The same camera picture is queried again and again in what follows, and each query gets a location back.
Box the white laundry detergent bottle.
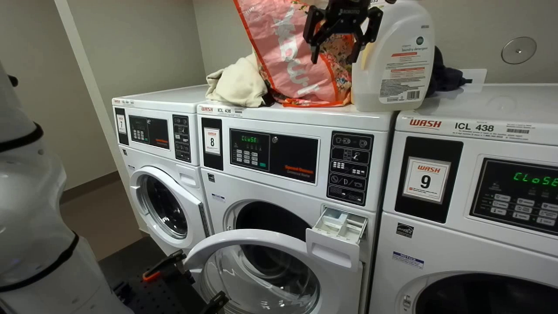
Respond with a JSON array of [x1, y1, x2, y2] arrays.
[[351, 0, 436, 113]]

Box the pink floral tote bag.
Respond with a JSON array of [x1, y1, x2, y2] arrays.
[[234, 0, 356, 110]]

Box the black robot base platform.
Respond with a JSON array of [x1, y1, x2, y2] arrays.
[[98, 234, 232, 314]]

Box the white washing machine number 8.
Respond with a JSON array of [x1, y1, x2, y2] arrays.
[[196, 94, 398, 314]]

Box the white wall outlet plate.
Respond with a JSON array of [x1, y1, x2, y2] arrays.
[[461, 68, 489, 94]]

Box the number 8 card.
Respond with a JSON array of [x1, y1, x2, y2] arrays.
[[205, 127, 224, 157]]

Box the black orange clamp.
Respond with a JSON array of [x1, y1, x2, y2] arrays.
[[140, 249, 198, 286]]

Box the number 9 card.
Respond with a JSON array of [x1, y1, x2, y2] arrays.
[[403, 155, 454, 204]]

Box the round wall plate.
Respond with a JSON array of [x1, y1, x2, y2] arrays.
[[501, 35, 539, 66]]

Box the white washing machine number 7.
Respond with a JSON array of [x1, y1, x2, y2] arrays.
[[110, 84, 213, 258]]

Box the dark navy garment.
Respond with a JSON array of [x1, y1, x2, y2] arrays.
[[426, 45, 475, 98]]

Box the washer 7 round door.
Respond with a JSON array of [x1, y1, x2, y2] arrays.
[[128, 164, 210, 253]]

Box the white washing machine number 9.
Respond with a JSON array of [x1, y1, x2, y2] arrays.
[[368, 82, 558, 314]]

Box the white soap drawer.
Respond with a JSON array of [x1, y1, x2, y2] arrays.
[[306, 207, 370, 270]]

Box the beige cloth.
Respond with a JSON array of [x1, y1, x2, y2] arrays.
[[205, 52, 271, 110]]

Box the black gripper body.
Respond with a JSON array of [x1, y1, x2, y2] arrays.
[[325, 0, 374, 23]]

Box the washer 8 round door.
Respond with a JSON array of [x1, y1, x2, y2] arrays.
[[182, 227, 323, 314]]

